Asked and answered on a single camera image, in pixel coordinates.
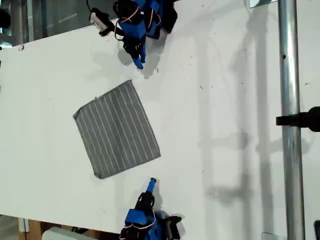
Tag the steel post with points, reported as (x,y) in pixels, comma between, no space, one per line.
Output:
(290,75)

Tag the white table bracket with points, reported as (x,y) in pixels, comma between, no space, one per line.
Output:
(23,225)

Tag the black round object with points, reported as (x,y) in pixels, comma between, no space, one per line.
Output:
(4,18)

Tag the grey striped towel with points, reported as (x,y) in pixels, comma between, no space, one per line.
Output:
(117,130)

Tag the dark flat device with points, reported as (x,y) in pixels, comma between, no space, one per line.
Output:
(317,231)

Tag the white and black camera box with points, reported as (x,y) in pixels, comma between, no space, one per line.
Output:
(97,19)

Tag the short black camera stalk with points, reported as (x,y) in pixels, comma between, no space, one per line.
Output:
(107,29)

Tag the black clamp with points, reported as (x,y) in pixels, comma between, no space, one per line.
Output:
(300,120)

